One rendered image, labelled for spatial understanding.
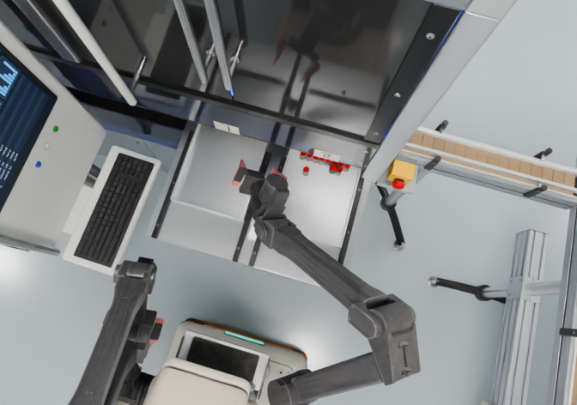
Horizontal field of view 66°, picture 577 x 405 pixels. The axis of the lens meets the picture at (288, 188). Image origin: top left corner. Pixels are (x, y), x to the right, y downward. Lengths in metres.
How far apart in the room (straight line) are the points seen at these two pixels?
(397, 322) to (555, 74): 2.55
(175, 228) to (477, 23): 1.13
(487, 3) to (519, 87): 2.31
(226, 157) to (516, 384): 1.41
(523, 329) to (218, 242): 1.26
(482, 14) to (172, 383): 0.92
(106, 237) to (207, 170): 0.42
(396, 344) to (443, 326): 1.70
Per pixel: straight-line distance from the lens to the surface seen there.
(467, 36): 0.83
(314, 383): 1.04
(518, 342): 2.08
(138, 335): 1.17
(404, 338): 0.85
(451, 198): 2.63
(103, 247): 1.68
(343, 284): 0.90
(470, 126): 2.82
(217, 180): 1.58
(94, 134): 1.74
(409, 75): 0.95
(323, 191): 1.56
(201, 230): 1.55
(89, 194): 1.77
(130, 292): 1.02
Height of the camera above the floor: 2.38
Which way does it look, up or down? 75 degrees down
